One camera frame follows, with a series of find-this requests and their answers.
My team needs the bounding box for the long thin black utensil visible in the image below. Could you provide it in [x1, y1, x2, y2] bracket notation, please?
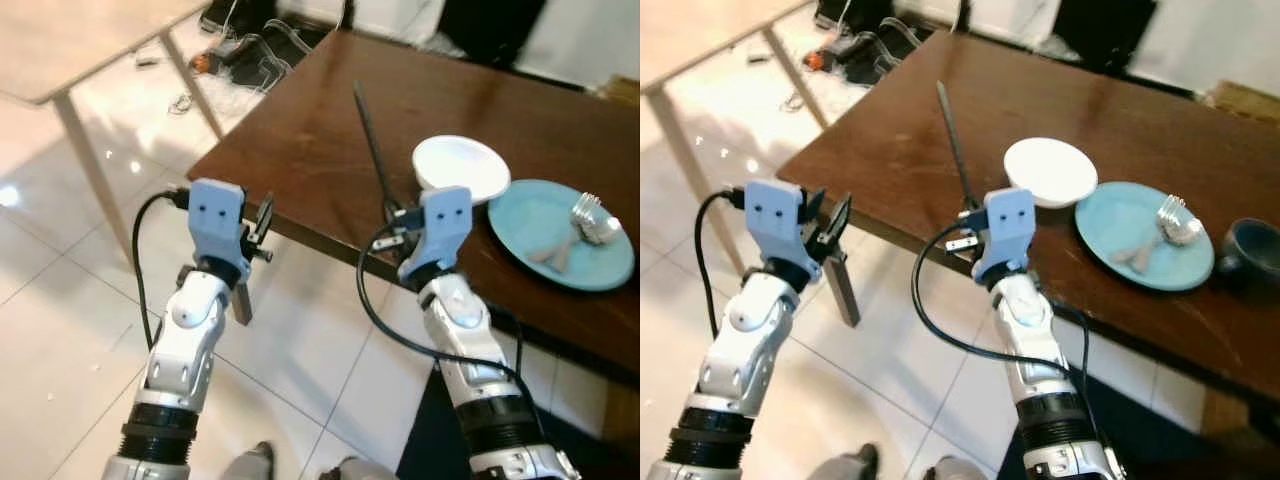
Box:
[935, 80, 977, 213]
[353, 80, 398, 213]

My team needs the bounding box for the small white plate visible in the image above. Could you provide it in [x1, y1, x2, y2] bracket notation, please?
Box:
[1003, 137, 1099, 210]
[412, 135, 512, 206]

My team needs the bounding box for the dark brown wooden table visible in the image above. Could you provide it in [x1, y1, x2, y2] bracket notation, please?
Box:
[187, 28, 641, 389]
[777, 28, 1280, 413]

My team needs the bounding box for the large light blue plate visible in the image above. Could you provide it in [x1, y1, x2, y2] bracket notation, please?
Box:
[487, 179, 636, 293]
[1075, 181, 1216, 293]

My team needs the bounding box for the black equipment pile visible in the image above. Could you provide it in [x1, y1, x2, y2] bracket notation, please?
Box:
[195, 0, 336, 93]
[810, 0, 946, 89]

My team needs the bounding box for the large black box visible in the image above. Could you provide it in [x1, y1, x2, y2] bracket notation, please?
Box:
[1050, 0, 1163, 73]
[438, 0, 549, 69]

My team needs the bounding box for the light wooden table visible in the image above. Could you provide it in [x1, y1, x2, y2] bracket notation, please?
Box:
[640, 0, 813, 256]
[0, 0, 227, 263]

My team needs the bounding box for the grey robot left leg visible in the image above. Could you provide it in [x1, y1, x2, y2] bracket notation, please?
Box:
[218, 441, 277, 480]
[803, 443, 883, 480]

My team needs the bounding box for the grey robot leg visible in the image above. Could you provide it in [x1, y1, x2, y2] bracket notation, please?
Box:
[925, 457, 993, 480]
[218, 441, 277, 480]
[803, 443, 883, 480]
[328, 457, 397, 480]

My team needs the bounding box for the brown cardboard box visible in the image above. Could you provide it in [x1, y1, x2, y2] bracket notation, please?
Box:
[598, 74, 641, 107]
[1203, 79, 1280, 128]

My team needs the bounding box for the grey robot right leg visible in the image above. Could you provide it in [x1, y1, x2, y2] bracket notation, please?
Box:
[328, 457, 397, 480]
[925, 457, 993, 480]

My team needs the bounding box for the dark blue bowl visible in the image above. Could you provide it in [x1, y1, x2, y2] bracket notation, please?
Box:
[1214, 217, 1280, 297]

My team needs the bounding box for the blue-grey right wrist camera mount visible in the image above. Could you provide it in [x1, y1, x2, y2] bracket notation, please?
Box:
[398, 186, 473, 283]
[972, 187, 1037, 285]

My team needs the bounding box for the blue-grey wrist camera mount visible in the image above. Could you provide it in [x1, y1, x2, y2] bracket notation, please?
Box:
[398, 186, 473, 283]
[745, 180, 813, 277]
[188, 178, 251, 277]
[972, 187, 1037, 285]

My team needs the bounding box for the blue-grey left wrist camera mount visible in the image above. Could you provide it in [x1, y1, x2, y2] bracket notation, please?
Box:
[745, 180, 813, 277]
[188, 178, 251, 277]

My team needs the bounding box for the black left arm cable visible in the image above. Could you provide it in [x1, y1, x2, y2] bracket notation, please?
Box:
[131, 187, 193, 351]
[696, 187, 753, 343]

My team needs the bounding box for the silver fork beige handle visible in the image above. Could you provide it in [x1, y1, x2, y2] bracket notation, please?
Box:
[548, 193, 602, 274]
[1135, 195, 1188, 274]

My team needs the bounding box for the silver spoon beige handle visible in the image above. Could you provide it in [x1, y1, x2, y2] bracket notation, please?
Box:
[527, 214, 624, 264]
[1110, 214, 1205, 264]

